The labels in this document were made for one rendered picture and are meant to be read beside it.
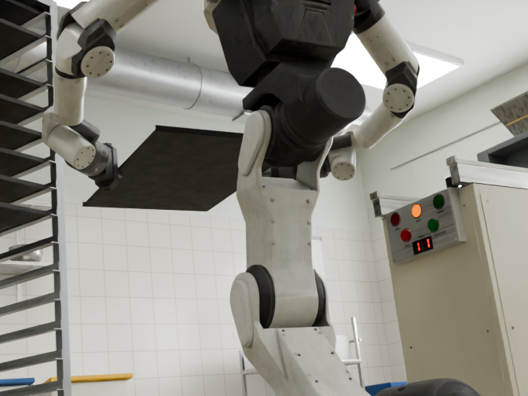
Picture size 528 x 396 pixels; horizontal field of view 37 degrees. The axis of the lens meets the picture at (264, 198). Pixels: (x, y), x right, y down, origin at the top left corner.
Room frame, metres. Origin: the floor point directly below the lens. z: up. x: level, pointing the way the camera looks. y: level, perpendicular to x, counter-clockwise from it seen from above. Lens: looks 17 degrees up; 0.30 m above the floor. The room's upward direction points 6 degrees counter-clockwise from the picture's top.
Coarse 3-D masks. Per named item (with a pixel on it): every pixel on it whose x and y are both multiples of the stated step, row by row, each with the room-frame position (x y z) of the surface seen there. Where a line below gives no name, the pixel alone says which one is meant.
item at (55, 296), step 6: (48, 294) 2.44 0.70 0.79; (54, 294) 2.42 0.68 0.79; (24, 300) 2.50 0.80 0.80; (30, 300) 2.49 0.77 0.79; (36, 300) 2.47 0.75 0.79; (42, 300) 2.45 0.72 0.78; (48, 300) 2.40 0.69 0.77; (54, 300) 2.41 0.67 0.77; (6, 306) 2.55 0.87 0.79; (12, 306) 2.54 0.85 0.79; (18, 306) 2.52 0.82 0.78; (24, 306) 2.46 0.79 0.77; (30, 306) 2.46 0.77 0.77; (0, 312) 2.57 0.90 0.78; (6, 312) 2.52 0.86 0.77; (12, 312) 2.52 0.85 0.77
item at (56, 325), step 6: (42, 324) 2.46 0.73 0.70; (48, 324) 2.44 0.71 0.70; (54, 324) 2.42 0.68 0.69; (60, 324) 2.41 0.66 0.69; (18, 330) 2.52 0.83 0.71; (24, 330) 2.50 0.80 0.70; (30, 330) 2.49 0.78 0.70; (36, 330) 2.47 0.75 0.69; (42, 330) 2.46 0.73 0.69; (48, 330) 2.40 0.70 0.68; (54, 330) 2.42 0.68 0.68; (0, 336) 2.57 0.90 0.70; (6, 336) 2.56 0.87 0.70; (12, 336) 2.54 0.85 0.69; (18, 336) 2.52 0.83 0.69; (24, 336) 2.47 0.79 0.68; (30, 336) 2.49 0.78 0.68; (0, 342) 2.53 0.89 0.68; (6, 342) 2.55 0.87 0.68
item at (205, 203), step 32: (160, 128) 1.70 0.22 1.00; (192, 128) 1.74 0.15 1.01; (128, 160) 1.87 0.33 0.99; (160, 160) 1.90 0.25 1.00; (192, 160) 1.92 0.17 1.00; (224, 160) 1.95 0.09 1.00; (96, 192) 2.10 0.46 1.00; (128, 192) 2.13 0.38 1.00; (160, 192) 2.17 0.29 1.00; (192, 192) 2.20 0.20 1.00; (224, 192) 2.23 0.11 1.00
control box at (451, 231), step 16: (448, 192) 1.89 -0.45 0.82; (400, 208) 2.03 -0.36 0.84; (432, 208) 1.94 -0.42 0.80; (448, 208) 1.90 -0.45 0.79; (400, 224) 2.04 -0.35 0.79; (416, 224) 1.99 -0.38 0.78; (448, 224) 1.91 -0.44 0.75; (400, 240) 2.05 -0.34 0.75; (416, 240) 2.00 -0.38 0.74; (432, 240) 1.96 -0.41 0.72; (448, 240) 1.92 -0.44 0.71; (464, 240) 1.90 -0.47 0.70; (400, 256) 2.06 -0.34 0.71; (416, 256) 2.02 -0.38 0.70
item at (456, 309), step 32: (480, 192) 1.88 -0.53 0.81; (512, 192) 1.95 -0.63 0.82; (384, 224) 2.13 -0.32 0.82; (480, 224) 1.87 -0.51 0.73; (512, 224) 1.93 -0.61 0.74; (448, 256) 1.96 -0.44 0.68; (480, 256) 1.88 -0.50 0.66; (512, 256) 1.92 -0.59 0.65; (416, 288) 2.07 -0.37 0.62; (448, 288) 1.98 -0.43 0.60; (480, 288) 1.90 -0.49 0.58; (512, 288) 1.90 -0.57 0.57; (416, 320) 2.08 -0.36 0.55; (448, 320) 1.99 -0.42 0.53; (480, 320) 1.91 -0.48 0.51; (512, 320) 1.89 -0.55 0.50; (416, 352) 2.10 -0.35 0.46; (448, 352) 2.01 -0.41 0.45; (480, 352) 1.92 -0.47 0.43; (512, 352) 1.88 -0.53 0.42; (480, 384) 1.94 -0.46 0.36; (512, 384) 1.87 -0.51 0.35
